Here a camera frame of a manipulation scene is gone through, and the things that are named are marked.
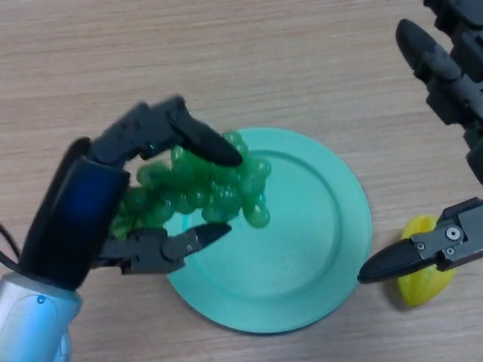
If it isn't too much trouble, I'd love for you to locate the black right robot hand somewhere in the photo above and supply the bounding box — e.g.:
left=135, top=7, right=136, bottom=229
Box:
left=356, top=0, right=483, bottom=284

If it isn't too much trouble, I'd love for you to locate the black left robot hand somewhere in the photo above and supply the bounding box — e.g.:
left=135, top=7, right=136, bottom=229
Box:
left=17, top=96, right=245, bottom=292

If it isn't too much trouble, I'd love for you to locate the green grapes bunch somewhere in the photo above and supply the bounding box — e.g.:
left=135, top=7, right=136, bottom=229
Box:
left=109, top=130, right=272, bottom=242

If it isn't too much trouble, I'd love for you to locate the round green plate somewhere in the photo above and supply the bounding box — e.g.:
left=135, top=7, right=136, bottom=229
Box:
left=165, top=127, right=373, bottom=336

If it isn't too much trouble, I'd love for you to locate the yellow starfruit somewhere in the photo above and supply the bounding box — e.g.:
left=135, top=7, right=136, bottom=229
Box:
left=395, top=214, right=459, bottom=307

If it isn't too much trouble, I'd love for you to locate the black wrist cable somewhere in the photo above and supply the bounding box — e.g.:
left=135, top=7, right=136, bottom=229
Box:
left=0, top=222, right=22, bottom=272

